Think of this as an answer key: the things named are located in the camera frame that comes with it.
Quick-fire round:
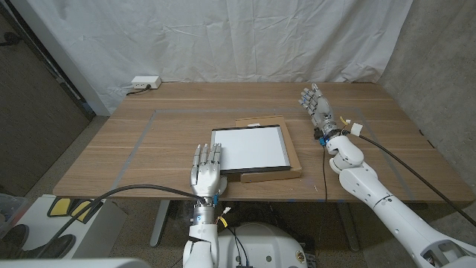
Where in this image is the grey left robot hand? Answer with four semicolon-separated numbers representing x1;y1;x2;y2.
189;143;228;200

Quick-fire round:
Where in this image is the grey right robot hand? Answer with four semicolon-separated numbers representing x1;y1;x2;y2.
297;83;340;137

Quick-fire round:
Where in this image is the small framed whiteboard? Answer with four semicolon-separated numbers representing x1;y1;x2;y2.
210;124;292;175

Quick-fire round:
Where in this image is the flat brown cardboard box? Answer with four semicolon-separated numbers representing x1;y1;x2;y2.
234;115;303;184

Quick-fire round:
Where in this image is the white power outlet box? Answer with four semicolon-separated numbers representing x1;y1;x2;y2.
131;75;162;90

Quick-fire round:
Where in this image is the grey table leg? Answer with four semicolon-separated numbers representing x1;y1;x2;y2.
149;200;171;248
336;202;361;253

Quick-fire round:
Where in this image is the grey tape outline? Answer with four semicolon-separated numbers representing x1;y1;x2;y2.
107;107;416;202

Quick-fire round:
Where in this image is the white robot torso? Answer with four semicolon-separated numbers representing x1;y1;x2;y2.
217;222;309;268

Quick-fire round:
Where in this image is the white pedal platform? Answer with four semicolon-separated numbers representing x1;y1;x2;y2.
14;194;129;260

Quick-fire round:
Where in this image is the white cloth backdrop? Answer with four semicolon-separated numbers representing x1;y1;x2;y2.
10;0;414;116

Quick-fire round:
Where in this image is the yellow black foot pedal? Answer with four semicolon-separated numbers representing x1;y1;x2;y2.
47;197;72;218
69;199;104;224

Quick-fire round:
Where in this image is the dark brown door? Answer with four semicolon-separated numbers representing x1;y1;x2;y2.
0;3;96;198

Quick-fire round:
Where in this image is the clear plastic bin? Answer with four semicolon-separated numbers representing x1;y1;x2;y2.
0;193;29;221

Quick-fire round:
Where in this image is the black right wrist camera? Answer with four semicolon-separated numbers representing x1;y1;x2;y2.
313;127;327;147

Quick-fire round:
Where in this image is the left wrist yellow connector wire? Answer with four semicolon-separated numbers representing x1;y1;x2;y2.
217;206;232;229

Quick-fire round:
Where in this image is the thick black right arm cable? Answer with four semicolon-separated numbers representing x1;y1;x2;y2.
347;130;476;227

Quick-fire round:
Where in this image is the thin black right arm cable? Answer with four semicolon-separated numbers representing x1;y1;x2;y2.
321;147;332;202

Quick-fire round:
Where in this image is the black torso cable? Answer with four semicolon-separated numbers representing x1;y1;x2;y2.
226;226;242;267

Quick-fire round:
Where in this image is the blue torso cable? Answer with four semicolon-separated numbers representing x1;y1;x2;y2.
234;232;251;267

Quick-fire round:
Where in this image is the black outlet box cable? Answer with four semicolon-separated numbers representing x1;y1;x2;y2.
125;84;152;97

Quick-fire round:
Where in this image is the black door handle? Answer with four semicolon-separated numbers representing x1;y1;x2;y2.
0;31;22;48

